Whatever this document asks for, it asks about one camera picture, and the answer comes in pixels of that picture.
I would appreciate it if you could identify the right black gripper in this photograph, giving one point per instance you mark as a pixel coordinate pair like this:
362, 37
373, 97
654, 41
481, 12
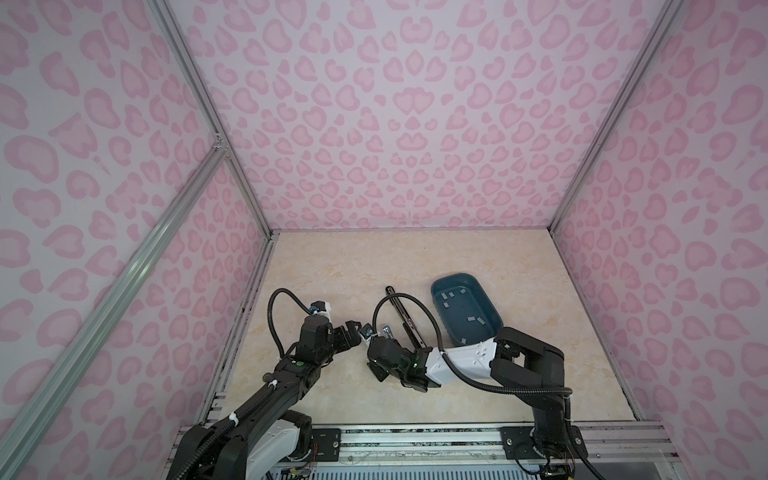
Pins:
372, 366

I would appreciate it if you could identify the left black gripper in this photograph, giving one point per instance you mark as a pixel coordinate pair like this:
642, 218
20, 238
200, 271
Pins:
347, 343

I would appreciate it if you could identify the black stapler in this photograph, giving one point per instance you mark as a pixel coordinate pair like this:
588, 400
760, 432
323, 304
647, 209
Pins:
407, 321

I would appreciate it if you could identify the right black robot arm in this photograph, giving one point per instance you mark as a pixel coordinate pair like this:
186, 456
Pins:
511, 363

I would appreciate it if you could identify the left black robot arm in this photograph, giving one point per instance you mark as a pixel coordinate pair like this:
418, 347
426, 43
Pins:
264, 430

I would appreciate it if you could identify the teal plastic tray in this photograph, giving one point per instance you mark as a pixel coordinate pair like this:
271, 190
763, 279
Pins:
454, 317

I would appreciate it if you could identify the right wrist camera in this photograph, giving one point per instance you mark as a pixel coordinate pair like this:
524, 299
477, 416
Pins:
367, 333

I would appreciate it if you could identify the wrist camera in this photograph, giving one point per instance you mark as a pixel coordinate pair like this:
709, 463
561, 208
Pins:
367, 333
321, 308

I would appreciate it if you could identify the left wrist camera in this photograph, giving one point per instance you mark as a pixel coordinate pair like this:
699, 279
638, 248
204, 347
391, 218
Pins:
321, 308

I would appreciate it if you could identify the aluminium frame strut left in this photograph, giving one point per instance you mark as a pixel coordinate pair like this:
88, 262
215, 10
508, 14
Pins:
43, 407

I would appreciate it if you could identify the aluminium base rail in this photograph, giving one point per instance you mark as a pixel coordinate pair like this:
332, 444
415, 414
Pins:
613, 450

